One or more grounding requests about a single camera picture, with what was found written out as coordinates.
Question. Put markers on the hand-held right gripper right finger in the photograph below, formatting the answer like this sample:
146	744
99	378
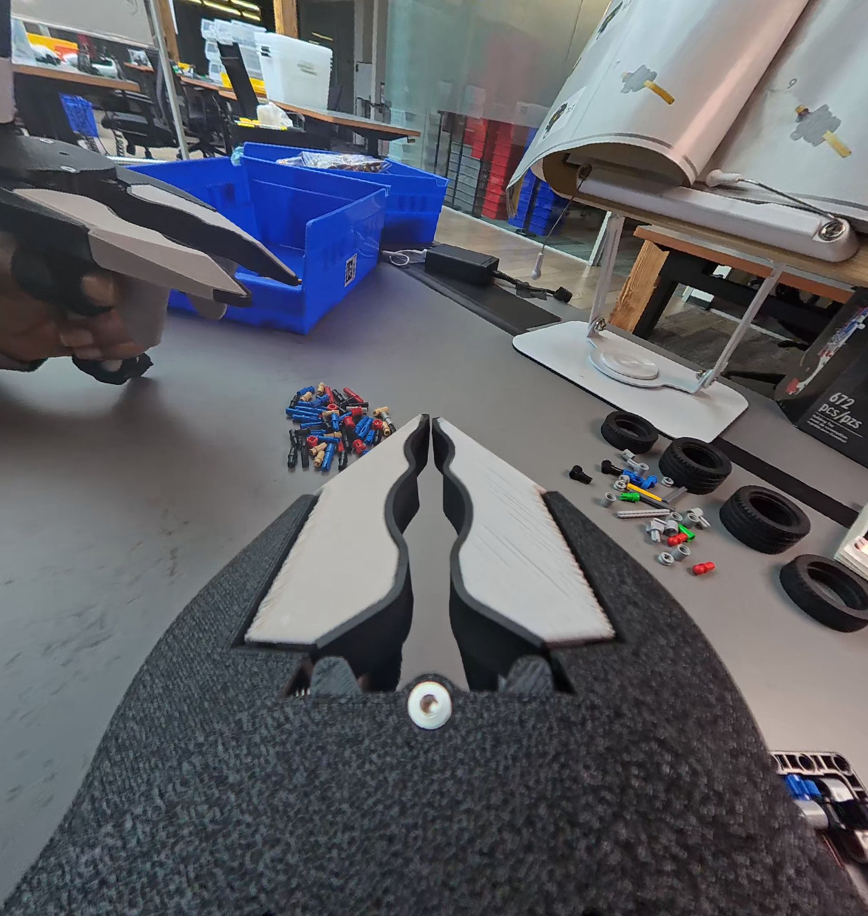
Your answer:
527	565

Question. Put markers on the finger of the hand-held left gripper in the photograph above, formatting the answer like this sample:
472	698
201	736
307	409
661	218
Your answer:
141	247
183	207

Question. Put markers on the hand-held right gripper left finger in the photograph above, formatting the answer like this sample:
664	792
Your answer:
334	565

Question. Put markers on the pile of coloured connector pins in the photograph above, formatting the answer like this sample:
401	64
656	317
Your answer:
334	429

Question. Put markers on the black brick frame assembly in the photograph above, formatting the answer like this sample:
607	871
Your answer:
827	794

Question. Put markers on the large instruction booklet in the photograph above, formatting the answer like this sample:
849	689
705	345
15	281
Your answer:
691	107

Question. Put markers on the grey desk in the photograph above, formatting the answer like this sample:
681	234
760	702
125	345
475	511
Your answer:
155	537

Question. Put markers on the background wooden-top desk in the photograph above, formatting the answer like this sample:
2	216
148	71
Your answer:
362	121

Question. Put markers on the black desk strip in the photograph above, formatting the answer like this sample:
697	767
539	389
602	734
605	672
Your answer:
491	308

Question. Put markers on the person's left hand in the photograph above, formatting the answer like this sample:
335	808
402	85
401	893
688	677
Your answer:
19	322

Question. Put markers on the black office chair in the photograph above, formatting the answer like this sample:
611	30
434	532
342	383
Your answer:
191	114

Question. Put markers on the single black connector pin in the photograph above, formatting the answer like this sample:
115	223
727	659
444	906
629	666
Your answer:
581	474

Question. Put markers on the metal pole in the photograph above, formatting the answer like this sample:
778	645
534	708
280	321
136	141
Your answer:
169	93

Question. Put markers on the cluster of small mixed bricks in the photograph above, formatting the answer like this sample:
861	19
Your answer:
656	526

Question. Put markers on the black toy tyre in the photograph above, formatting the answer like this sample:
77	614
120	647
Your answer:
611	433
795	594
734	522
674	469

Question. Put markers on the blue open-front plastic bin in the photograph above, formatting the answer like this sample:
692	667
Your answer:
334	272

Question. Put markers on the clear bag of parts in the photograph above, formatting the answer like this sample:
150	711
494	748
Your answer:
341	161

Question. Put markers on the translucent white storage box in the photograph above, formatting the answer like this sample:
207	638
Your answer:
298	71

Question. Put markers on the white book stand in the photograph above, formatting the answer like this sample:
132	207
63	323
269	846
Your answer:
548	350

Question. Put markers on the black power adapter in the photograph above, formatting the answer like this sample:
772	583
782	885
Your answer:
459	261

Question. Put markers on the stacked red and blue bins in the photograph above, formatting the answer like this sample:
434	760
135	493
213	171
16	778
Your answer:
491	157

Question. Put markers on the black toy set box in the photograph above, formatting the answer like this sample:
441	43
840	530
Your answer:
849	401

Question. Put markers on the wooden side table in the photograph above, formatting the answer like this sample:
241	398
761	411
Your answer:
691	243

